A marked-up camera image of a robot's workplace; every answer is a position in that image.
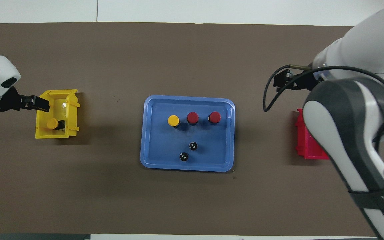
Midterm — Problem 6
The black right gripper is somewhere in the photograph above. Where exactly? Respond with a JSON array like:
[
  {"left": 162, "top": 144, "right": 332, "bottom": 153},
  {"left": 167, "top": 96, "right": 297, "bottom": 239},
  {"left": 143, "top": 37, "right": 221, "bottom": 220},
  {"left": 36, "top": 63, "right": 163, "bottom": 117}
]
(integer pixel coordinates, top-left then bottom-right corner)
[{"left": 275, "top": 69, "right": 319, "bottom": 91}]

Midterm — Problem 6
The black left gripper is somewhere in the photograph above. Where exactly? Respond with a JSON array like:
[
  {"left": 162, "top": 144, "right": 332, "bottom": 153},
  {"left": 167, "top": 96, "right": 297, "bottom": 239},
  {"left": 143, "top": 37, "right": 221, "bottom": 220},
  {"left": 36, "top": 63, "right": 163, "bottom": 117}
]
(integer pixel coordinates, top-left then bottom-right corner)
[{"left": 0, "top": 86, "right": 50, "bottom": 113}]

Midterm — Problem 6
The blue plastic tray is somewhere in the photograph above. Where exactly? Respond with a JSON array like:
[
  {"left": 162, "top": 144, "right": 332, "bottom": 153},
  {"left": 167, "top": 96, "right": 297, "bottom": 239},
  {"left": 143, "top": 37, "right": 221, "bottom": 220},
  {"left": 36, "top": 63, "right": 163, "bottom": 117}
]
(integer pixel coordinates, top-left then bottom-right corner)
[{"left": 140, "top": 95, "right": 236, "bottom": 172}]

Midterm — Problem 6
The yellow plastic bin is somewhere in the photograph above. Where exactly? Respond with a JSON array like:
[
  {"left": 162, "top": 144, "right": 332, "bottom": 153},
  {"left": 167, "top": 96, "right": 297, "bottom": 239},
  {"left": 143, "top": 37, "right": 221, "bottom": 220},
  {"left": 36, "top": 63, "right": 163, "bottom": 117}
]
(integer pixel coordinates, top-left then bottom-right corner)
[{"left": 35, "top": 89, "right": 80, "bottom": 139}]

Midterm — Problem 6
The red plastic bin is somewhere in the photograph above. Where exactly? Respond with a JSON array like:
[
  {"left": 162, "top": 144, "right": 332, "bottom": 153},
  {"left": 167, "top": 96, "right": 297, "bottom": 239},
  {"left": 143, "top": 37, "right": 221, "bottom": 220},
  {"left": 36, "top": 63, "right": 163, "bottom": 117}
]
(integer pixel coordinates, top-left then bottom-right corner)
[{"left": 295, "top": 108, "right": 330, "bottom": 160}]

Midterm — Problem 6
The brown paper table mat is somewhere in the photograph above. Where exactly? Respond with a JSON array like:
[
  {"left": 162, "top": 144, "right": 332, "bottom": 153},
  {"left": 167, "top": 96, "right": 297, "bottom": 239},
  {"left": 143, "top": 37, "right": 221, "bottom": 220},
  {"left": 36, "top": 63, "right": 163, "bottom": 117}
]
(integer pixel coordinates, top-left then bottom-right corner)
[{"left": 0, "top": 22, "right": 384, "bottom": 237}]

